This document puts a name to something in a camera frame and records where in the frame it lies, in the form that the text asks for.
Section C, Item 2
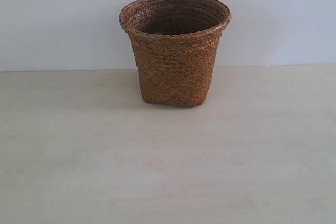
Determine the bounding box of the brown woven wicker basket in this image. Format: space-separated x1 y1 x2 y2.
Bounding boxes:
119 0 232 107

